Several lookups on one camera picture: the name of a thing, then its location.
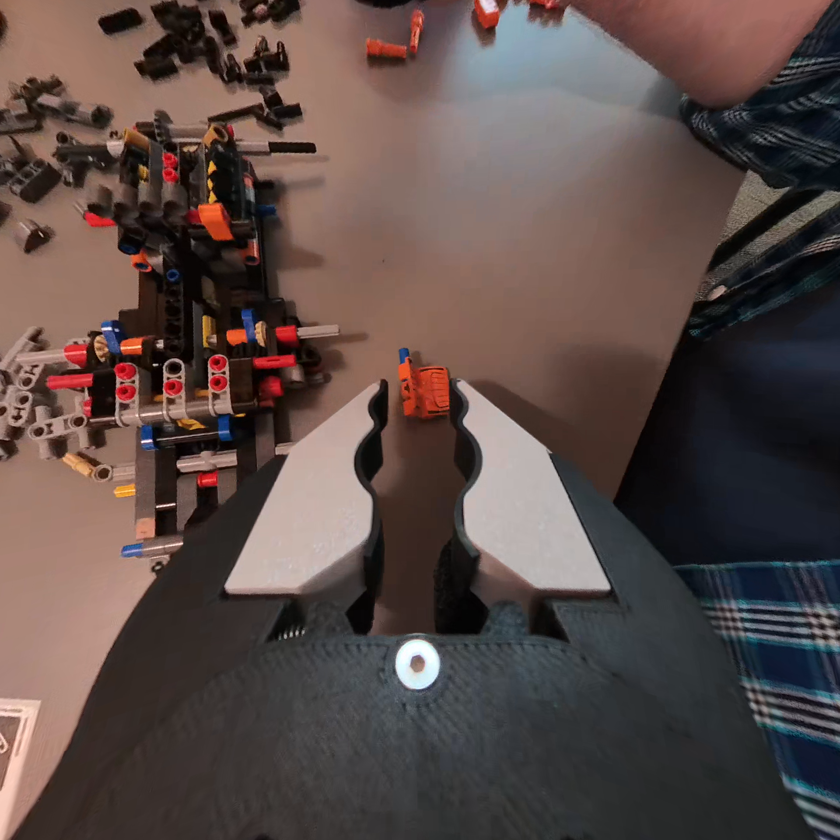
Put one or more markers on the pile of light grey connectors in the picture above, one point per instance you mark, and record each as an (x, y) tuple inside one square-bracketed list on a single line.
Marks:
[(56, 430)]

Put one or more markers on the orange lego piece with blue pin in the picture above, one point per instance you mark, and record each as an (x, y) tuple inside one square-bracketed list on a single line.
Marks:
[(430, 390)]

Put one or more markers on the person's dark pants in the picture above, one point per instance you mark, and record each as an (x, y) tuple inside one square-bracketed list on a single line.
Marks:
[(741, 446)]

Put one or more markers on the lego sticker sheet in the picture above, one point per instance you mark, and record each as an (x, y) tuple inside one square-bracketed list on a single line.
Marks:
[(16, 741)]

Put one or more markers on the multicolour lego chassis assembly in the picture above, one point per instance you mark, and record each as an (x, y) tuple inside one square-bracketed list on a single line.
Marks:
[(174, 308)]

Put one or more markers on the tan lego axle pin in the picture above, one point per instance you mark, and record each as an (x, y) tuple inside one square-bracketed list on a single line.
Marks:
[(82, 463)]

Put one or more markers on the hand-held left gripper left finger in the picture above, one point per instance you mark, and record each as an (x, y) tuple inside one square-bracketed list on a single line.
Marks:
[(308, 518)]

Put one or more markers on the orange lego pin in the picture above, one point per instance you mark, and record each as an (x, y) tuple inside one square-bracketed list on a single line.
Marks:
[(387, 48), (417, 29)]

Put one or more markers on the person's right forearm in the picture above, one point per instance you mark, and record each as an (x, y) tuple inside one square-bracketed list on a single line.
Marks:
[(709, 46)]

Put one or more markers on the pile of dark grey pieces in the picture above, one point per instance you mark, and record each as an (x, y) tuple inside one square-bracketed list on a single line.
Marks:
[(79, 111)]

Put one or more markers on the small orange lego piece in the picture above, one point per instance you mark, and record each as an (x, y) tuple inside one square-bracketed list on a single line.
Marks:
[(489, 13)]

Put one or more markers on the person's plaid shirt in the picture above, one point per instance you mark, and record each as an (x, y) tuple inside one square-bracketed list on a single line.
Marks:
[(787, 656)]

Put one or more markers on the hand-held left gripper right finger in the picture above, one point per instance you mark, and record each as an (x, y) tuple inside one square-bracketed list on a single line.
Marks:
[(531, 518)]

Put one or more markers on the pile of black lego pieces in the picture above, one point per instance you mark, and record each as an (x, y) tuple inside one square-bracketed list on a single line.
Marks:
[(177, 46)]

